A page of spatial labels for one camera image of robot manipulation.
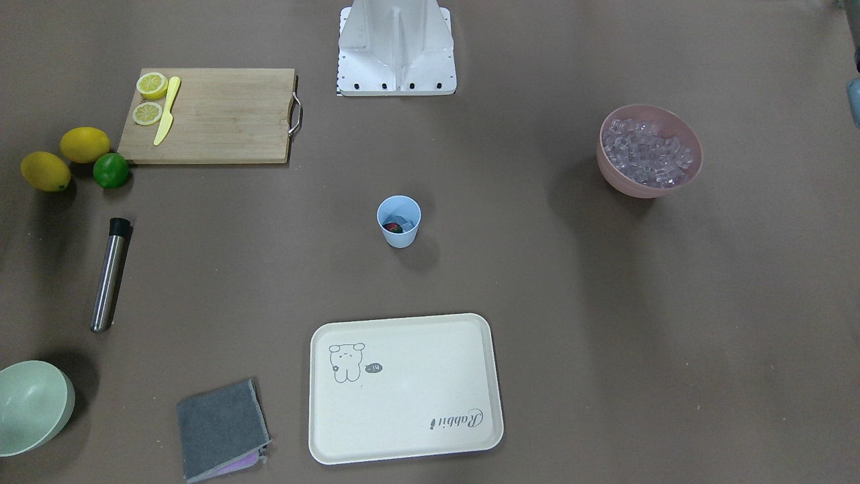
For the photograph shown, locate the red strawberry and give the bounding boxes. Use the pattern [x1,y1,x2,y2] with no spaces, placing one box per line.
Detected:
[383,221,409,234]

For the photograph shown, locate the steel muddler black tip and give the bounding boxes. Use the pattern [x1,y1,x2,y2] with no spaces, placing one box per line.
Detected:
[90,217,133,333]

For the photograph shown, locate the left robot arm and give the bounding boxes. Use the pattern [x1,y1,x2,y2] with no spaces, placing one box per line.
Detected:
[847,77,860,128]

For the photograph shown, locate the light blue cup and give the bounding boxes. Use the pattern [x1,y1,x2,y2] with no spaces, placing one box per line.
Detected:
[376,195,422,249]

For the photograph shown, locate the pink bowl of ice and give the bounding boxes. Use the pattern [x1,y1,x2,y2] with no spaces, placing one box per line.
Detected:
[596,104,703,199]

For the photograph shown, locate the cream rabbit tray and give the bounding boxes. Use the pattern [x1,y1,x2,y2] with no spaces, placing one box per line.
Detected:
[309,313,505,465]

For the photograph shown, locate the wooden cutting board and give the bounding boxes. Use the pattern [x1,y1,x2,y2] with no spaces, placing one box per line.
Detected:
[116,67,302,165]

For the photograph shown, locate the grey folded cloth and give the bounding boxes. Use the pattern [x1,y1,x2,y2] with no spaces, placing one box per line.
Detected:
[176,378,271,483]

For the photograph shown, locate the yellow plastic knife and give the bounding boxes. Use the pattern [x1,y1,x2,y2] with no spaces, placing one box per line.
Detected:
[153,76,181,146]

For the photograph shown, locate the lemon slice upper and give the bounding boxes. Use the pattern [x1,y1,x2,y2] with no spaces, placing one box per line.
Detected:
[131,102,163,126]

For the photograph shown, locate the lemon slice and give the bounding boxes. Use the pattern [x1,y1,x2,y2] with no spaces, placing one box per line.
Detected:
[131,102,163,126]
[136,73,169,101]

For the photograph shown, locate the lemon slice lower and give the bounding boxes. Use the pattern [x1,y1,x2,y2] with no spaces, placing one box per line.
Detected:
[136,73,169,101]

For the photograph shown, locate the green lime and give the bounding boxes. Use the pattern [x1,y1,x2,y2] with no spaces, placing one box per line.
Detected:
[92,153,131,189]

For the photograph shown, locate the yellow lemon lower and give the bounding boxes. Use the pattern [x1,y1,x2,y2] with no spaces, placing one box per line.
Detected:
[60,126,111,163]

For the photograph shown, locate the yellow lemon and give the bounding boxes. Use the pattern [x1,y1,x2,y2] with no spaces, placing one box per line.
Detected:
[60,126,111,163]
[19,151,73,192]

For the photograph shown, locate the yellow lemon upper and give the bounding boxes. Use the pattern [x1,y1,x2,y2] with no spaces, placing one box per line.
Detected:
[19,151,73,192]

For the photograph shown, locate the mint green bowl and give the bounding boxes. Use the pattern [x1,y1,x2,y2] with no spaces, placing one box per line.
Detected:
[1,360,76,457]

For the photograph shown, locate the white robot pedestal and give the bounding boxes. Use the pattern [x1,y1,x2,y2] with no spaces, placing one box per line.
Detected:
[336,1,458,96]

